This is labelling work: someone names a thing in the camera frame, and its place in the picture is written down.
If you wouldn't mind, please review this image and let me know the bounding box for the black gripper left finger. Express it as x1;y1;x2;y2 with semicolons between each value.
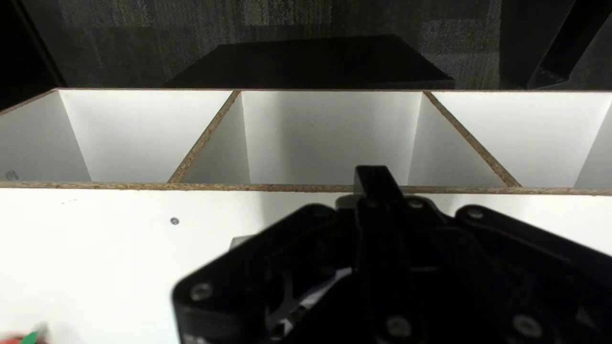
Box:
169;164;378;344

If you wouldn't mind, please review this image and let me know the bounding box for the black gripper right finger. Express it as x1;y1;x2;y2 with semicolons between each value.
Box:
372;164;612;344

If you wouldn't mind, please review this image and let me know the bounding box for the white shelf cabinet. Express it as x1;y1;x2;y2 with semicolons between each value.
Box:
0;86;612;344

